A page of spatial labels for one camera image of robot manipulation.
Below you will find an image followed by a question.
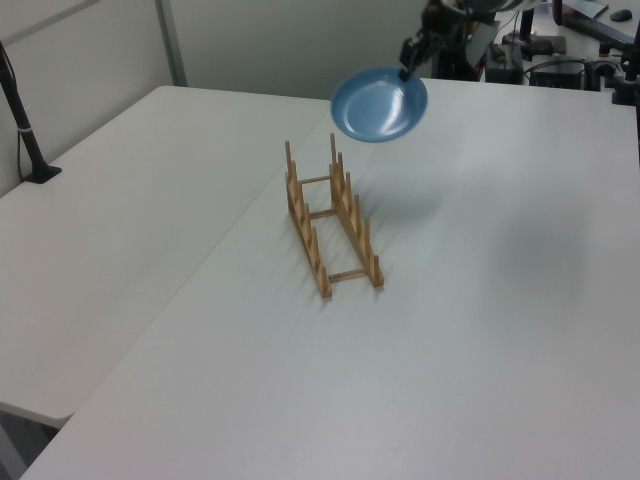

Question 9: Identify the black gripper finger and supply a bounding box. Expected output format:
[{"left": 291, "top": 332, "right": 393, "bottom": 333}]
[
  {"left": 398, "top": 36, "right": 420, "bottom": 82},
  {"left": 415, "top": 34, "right": 443, "bottom": 70}
]

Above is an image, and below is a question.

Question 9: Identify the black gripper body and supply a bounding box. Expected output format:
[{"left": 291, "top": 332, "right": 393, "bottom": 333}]
[{"left": 418, "top": 0, "right": 471, "bottom": 52}]

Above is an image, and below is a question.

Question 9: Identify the blue plate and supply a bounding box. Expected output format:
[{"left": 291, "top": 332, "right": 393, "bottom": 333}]
[{"left": 330, "top": 65, "right": 430, "bottom": 145}]

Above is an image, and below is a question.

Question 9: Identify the wooden plate rack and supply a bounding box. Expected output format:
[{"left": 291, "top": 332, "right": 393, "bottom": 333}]
[{"left": 283, "top": 132, "right": 386, "bottom": 302}]

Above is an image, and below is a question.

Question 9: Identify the black box with green light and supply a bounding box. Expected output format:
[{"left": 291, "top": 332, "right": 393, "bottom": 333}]
[{"left": 485, "top": 42, "right": 525, "bottom": 84}]

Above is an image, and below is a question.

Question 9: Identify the black monitor stand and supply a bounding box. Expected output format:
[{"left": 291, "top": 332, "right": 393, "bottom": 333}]
[{"left": 514, "top": 0, "right": 540, "bottom": 47}]

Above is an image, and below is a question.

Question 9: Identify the black electronics box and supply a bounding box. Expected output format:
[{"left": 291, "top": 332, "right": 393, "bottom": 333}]
[{"left": 528, "top": 58, "right": 602, "bottom": 92}]

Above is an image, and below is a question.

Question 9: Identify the black pole with base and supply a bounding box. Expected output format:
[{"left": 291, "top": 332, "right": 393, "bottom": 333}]
[{"left": 0, "top": 39, "right": 64, "bottom": 185}]

